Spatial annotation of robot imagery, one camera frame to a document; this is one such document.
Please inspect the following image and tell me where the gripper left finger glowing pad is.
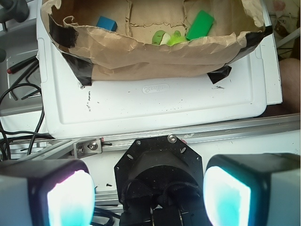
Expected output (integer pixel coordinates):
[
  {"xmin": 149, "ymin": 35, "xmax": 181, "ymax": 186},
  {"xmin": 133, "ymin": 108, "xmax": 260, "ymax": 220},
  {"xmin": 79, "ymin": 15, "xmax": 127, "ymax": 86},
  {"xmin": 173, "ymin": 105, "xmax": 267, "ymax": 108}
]
[{"xmin": 0, "ymin": 159, "xmax": 95, "ymax": 226}]

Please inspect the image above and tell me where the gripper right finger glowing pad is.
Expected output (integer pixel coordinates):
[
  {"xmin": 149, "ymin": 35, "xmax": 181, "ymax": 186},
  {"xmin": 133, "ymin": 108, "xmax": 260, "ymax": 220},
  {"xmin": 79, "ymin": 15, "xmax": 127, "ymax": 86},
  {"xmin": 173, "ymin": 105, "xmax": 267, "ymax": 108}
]
[{"xmin": 203, "ymin": 153, "xmax": 301, "ymax": 226}]

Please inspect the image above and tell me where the green toy animal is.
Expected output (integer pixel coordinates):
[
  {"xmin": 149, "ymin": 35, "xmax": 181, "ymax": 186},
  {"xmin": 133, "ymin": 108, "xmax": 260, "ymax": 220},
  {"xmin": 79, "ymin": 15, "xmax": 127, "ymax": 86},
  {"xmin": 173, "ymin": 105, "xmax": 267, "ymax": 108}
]
[{"xmin": 152, "ymin": 30, "xmax": 187, "ymax": 46}]

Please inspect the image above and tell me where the brown paper bag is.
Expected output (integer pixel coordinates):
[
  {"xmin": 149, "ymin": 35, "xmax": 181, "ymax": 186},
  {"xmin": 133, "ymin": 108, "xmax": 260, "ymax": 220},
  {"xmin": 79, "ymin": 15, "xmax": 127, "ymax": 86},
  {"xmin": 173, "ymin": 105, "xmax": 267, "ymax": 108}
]
[{"xmin": 40, "ymin": 0, "xmax": 272, "ymax": 85}]

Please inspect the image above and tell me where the green rectangular block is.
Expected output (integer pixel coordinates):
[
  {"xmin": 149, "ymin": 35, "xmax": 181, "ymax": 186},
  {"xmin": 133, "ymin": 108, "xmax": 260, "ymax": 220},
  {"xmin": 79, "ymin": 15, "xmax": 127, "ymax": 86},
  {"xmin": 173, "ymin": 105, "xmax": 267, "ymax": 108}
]
[{"xmin": 186, "ymin": 10, "xmax": 214, "ymax": 40}]

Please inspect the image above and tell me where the blue rectangular block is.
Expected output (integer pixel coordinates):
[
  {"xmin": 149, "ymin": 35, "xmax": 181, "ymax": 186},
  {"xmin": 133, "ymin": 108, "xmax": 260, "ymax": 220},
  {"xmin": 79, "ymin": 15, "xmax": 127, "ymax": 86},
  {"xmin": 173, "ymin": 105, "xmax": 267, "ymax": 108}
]
[{"xmin": 96, "ymin": 16, "xmax": 118, "ymax": 32}]

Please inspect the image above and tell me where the aluminium frame rail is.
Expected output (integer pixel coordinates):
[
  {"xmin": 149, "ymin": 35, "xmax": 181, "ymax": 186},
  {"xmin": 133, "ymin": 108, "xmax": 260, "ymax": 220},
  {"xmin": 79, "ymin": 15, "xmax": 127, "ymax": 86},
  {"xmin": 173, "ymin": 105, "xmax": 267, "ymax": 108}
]
[{"xmin": 11, "ymin": 113, "xmax": 301, "ymax": 212}]

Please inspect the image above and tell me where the black cable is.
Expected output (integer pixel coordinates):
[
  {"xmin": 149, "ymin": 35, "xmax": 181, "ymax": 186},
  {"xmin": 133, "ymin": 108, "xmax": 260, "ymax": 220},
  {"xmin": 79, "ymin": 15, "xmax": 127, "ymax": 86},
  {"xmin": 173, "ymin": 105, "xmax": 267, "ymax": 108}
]
[{"xmin": 0, "ymin": 83, "xmax": 54, "ymax": 161}]

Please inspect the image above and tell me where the black octagonal mount plate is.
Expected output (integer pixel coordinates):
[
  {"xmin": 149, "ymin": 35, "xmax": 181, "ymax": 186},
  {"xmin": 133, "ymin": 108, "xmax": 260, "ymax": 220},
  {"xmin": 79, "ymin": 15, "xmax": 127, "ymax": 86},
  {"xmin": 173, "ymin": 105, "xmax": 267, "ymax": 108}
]
[{"xmin": 114, "ymin": 136, "xmax": 208, "ymax": 226}]

